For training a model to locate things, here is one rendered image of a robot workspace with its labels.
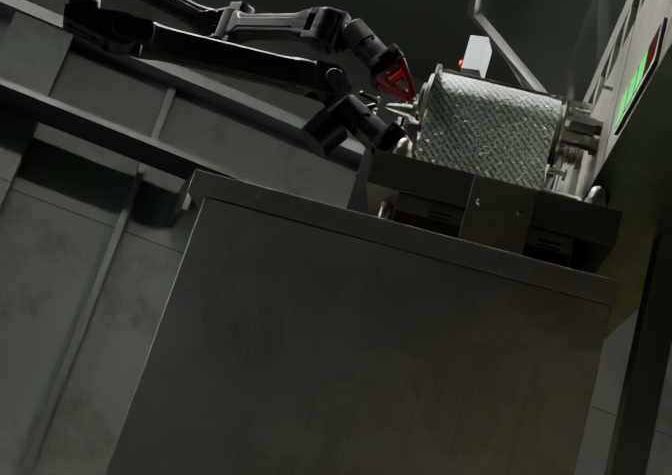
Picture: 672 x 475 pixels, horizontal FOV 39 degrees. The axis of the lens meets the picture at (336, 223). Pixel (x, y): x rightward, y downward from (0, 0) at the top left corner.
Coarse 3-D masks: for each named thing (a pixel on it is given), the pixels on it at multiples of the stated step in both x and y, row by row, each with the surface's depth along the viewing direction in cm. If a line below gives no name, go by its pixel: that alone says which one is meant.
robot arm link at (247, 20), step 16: (240, 16) 216; (256, 16) 211; (272, 16) 206; (288, 16) 201; (304, 16) 196; (320, 16) 192; (336, 16) 191; (240, 32) 215; (256, 32) 210; (272, 32) 204; (288, 32) 199; (304, 32) 194; (320, 32) 191
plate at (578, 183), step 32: (640, 32) 157; (608, 96) 181; (640, 96) 136; (608, 128) 166; (640, 128) 144; (608, 160) 158; (640, 160) 154; (576, 192) 194; (608, 192) 170; (640, 192) 166; (640, 224) 180; (608, 256) 202; (640, 256) 196; (640, 288) 216
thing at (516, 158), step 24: (432, 120) 175; (456, 120) 175; (432, 144) 174; (456, 144) 174; (480, 144) 173; (504, 144) 173; (528, 144) 173; (456, 168) 172; (480, 168) 172; (504, 168) 172; (528, 168) 171
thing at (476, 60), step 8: (472, 40) 245; (480, 40) 244; (488, 40) 244; (472, 48) 244; (480, 48) 243; (488, 48) 246; (472, 56) 243; (480, 56) 243; (488, 56) 247; (464, 64) 243; (472, 64) 242; (480, 64) 242; (464, 72) 245; (472, 72) 243; (480, 72) 243
